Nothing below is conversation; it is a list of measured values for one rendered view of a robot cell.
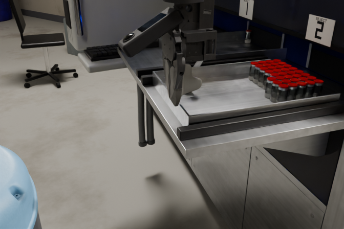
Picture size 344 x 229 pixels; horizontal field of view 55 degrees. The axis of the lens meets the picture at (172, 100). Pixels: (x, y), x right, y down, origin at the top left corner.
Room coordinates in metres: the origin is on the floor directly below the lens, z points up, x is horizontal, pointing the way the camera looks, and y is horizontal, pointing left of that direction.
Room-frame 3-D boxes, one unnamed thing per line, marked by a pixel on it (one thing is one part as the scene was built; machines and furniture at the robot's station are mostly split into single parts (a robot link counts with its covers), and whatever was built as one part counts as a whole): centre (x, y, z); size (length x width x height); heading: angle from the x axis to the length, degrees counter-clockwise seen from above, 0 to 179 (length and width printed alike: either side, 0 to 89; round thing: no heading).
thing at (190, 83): (0.58, -0.03, 0.96); 0.06 x 0.03 x 0.09; 108
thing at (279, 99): (0.65, -0.24, 0.90); 0.02 x 0.02 x 0.05
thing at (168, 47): (0.59, -0.03, 1.06); 0.09 x 0.08 x 0.12; 108
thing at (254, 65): (0.73, -0.24, 0.90); 0.18 x 0.02 x 0.05; 18
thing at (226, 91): (0.71, -0.15, 0.90); 0.34 x 0.26 x 0.04; 108
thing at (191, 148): (0.88, -0.14, 0.87); 0.70 x 0.48 x 0.02; 18
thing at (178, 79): (0.56, -0.01, 1.00); 0.05 x 0.02 x 0.09; 18
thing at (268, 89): (0.69, -0.22, 0.90); 0.02 x 0.02 x 0.05
